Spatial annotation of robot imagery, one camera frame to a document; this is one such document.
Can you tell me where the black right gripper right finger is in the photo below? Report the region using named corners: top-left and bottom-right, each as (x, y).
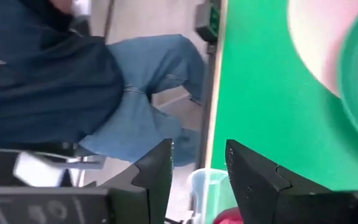
top-left (225, 139), bottom-right (331, 224)

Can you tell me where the person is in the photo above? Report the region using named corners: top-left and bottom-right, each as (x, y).
top-left (0, 0), bottom-right (208, 167)

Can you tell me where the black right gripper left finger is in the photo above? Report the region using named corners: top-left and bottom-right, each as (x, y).
top-left (99, 138), bottom-right (174, 224)

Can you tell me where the black table frame rail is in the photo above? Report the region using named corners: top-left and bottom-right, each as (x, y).
top-left (197, 40), bottom-right (227, 170)

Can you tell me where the round beige placemat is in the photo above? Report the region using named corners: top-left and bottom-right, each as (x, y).
top-left (287, 0), bottom-right (358, 97)

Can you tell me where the clear plastic container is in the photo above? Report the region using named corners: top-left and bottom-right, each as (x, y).
top-left (187, 167), bottom-right (239, 224)

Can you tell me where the red apple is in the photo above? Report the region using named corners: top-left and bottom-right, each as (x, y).
top-left (213, 207), bottom-right (245, 224)

